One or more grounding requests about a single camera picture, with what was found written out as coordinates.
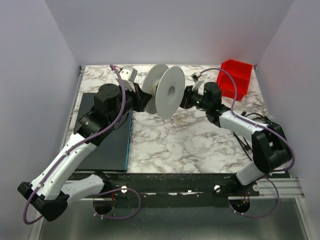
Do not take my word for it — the black cable bundle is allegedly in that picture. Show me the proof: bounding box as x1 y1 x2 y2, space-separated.
232 112 276 161

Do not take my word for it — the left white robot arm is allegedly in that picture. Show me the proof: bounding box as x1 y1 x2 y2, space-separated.
17 83 152 222

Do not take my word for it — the dark grey flat box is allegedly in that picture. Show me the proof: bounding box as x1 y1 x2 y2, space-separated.
72 92 135 173

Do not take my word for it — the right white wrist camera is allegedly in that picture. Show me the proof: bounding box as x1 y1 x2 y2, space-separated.
191 72 204 91

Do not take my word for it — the aluminium frame rail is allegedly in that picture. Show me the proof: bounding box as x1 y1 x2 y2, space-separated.
27 65 307 240

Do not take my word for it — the red plastic bin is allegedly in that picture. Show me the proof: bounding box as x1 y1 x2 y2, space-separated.
216 59 253 102

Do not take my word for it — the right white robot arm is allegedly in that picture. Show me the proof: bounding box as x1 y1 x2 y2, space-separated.
180 82 293 187

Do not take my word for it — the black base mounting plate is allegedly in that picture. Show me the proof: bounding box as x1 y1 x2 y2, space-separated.
82 172 266 210

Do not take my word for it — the white perforated cable spool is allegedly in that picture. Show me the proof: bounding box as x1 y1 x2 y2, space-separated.
141 64 185 119

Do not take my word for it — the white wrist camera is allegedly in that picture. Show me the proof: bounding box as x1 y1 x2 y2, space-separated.
191 72 204 91
119 66 138 92

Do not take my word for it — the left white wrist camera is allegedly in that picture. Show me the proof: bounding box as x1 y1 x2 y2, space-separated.
119 66 138 92

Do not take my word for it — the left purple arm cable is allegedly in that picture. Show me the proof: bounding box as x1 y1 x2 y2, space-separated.
22 64 142 225

